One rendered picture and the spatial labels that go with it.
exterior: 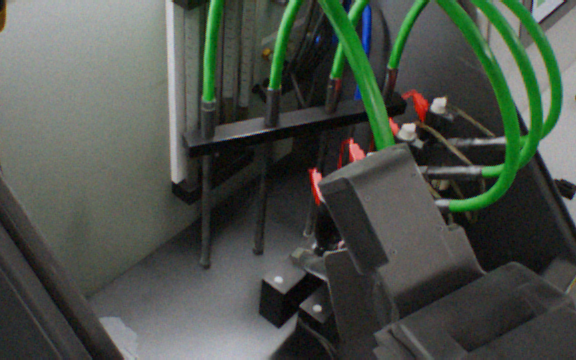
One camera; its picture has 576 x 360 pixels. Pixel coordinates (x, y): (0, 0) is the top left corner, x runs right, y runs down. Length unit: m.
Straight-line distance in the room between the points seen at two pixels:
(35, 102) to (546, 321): 0.60
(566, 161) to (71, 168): 0.78
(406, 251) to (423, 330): 0.05
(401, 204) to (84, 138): 0.56
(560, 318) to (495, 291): 0.04
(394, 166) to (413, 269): 0.05
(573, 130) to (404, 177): 0.93
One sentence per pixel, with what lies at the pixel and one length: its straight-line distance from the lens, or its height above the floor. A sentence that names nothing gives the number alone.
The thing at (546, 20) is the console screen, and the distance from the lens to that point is 1.23.
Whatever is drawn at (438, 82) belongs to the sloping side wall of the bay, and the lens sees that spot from 1.01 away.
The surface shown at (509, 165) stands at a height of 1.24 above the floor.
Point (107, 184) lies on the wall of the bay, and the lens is 0.92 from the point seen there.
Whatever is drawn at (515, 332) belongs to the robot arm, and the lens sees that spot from 0.30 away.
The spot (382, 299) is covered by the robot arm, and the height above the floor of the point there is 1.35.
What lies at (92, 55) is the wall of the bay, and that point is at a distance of 0.79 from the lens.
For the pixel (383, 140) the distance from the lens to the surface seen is 0.49.
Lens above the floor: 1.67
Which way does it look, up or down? 44 degrees down
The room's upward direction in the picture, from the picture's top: 8 degrees clockwise
